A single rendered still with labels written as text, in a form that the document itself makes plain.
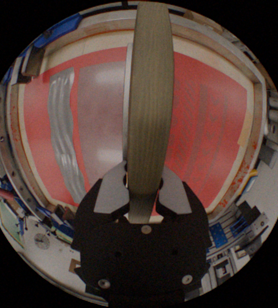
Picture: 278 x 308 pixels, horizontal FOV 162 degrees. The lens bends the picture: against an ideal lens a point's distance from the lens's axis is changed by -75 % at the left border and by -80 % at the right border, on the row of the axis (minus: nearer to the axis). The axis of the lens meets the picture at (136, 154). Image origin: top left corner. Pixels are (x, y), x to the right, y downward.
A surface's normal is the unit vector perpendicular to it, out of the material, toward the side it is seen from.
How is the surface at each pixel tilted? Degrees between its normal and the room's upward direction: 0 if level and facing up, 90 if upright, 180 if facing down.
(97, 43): 0
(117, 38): 0
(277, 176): 90
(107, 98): 0
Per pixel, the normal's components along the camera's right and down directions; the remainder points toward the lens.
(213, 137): -0.01, 0.42
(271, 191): -1.00, -0.04
